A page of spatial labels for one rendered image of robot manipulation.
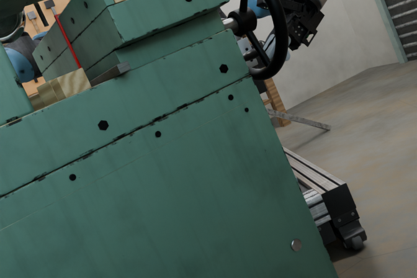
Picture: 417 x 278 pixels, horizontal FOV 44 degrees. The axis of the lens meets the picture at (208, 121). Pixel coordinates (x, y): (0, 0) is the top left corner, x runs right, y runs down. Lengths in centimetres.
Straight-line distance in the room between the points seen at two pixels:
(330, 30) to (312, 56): 33
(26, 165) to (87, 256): 16
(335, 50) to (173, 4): 442
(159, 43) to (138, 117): 14
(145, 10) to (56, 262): 40
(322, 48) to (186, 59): 431
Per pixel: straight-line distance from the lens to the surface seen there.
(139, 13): 82
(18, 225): 78
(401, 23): 482
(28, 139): 78
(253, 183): 91
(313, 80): 505
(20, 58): 163
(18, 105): 90
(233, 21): 117
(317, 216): 170
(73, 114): 80
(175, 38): 89
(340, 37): 527
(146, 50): 87
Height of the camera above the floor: 77
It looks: 7 degrees down
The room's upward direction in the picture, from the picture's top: 24 degrees counter-clockwise
